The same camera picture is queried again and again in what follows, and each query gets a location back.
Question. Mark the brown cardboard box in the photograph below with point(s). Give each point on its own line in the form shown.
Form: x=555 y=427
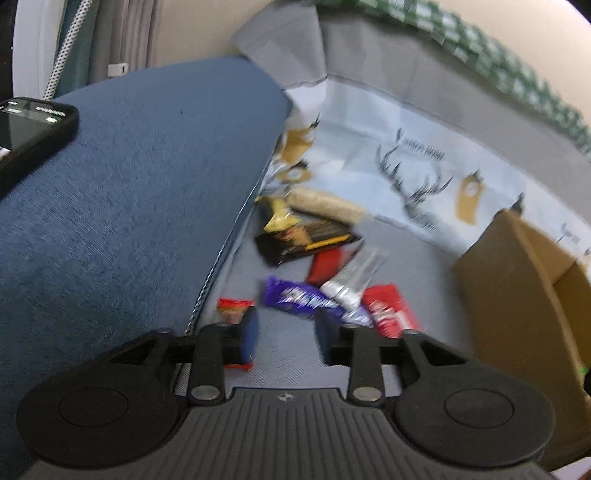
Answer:
x=508 y=300

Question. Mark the gold foil snack wrapper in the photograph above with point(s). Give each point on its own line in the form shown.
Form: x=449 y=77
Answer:
x=277 y=217

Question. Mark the plain red snack packet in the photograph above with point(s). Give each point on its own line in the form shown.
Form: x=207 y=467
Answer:
x=325 y=267

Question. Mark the black smartphone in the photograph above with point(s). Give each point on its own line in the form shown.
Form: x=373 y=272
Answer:
x=32 y=129

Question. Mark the purple snack packet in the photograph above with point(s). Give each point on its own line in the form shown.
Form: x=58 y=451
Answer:
x=295 y=297

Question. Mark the beige cracker packet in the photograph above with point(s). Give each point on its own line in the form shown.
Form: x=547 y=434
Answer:
x=323 y=205

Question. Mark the black gold snack packet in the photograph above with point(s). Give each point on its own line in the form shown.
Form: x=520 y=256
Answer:
x=286 y=247

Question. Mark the silver snack packet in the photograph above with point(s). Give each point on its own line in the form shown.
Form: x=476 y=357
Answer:
x=351 y=281

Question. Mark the red white-print snack packet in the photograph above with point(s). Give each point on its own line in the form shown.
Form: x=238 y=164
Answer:
x=388 y=309

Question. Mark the small orange snack packet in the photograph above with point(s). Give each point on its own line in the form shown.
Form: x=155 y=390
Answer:
x=233 y=309

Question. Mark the grey curtain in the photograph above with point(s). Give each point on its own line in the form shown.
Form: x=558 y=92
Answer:
x=124 y=32

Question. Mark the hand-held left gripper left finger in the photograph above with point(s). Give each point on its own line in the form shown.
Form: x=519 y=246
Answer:
x=249 y=337

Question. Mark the green checkered cloth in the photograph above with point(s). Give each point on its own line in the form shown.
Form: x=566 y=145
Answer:
x=508 y=69

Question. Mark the blue sofa cushion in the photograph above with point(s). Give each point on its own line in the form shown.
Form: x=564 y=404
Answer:
x=138 y=184

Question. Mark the white deer print bag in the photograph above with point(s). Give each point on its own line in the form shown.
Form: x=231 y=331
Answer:
x=415 y=258

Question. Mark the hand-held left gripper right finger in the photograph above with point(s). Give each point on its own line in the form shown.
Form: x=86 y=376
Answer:
x=323 y=337

